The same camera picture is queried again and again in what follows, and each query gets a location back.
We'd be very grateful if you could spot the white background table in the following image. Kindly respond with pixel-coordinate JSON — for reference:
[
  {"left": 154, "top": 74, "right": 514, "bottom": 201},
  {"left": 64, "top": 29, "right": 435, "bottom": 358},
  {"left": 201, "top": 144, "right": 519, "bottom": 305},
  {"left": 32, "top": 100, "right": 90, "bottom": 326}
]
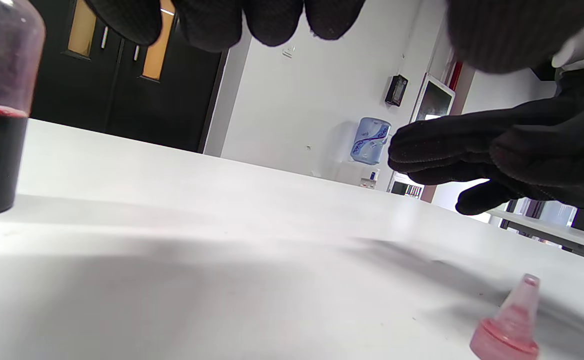
[{"left": 486, "top": 208, "right": 584, "bottom": 264}]

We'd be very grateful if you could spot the black double door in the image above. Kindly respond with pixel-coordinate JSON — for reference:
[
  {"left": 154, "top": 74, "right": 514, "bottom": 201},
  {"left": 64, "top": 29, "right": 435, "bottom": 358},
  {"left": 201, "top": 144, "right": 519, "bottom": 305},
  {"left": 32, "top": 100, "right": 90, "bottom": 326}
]
[{"left": 29, "top": 0, "right": 229, "bottom": 154}]

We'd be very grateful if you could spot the black wall box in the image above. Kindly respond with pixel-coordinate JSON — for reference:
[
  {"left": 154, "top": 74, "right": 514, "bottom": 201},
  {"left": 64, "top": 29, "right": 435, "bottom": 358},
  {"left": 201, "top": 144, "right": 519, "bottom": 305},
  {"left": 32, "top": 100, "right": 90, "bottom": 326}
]
[{"left": 384, "top": 74, "right": 409, "bottom": 107}]

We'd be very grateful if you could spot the person's right hand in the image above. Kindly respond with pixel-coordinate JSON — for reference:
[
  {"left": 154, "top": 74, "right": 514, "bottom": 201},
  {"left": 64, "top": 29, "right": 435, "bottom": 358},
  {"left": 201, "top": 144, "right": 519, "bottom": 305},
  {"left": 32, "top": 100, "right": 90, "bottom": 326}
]
[{"left": 387, "top": 62, "right": 584, "bottom": 217}]

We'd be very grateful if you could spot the blue water jug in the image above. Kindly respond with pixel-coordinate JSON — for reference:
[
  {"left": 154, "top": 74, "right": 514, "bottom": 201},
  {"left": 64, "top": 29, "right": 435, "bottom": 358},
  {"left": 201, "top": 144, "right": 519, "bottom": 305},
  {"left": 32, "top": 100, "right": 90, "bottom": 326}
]
[{"left": 350, "top": 117, "right": 392, "bottom": 166}]

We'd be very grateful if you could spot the person's left hand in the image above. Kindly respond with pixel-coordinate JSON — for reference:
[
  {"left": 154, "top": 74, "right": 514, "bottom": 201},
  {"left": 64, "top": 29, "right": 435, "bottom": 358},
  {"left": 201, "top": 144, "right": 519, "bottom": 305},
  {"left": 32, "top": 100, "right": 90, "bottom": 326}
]
[{"left": 84, "top": 0, "right": 584, "bottom": 75}]

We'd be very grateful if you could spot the white framed display screen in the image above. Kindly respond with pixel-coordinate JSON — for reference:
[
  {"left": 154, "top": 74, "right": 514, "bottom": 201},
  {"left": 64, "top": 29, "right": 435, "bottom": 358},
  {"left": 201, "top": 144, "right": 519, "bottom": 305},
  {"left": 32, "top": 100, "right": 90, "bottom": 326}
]
[{"left": 410, "top": 73, "right": 456, "bottom": 124}]

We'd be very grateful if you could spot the white water dispenser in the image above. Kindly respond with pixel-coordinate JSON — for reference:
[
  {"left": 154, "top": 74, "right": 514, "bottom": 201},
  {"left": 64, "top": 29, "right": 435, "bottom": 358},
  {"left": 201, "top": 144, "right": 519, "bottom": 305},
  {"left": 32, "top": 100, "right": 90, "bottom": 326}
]
[{"left": 334, "top": 161, "right": 381, "bottom": 190}]

